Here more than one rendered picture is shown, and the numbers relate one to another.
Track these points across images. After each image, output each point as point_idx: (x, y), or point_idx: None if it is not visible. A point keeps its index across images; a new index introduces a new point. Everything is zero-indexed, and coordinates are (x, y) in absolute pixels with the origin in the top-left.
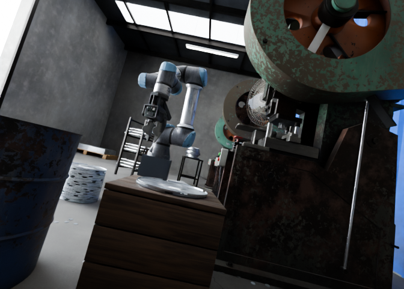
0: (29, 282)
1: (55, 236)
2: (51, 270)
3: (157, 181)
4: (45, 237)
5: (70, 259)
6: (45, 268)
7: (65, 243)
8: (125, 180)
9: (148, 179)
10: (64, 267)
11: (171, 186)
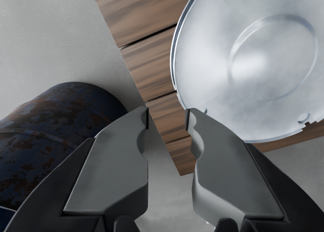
0: (132, 109)
1: (52, 38)
2: (126, 89)
3: (214, 47)
4: (111, 112)
5: (119, 65)
6: (121, 91)
7: (80, 42)
8: (172, 125)
9: (190, 62)
10: (129, 79)
11: (274, 98)
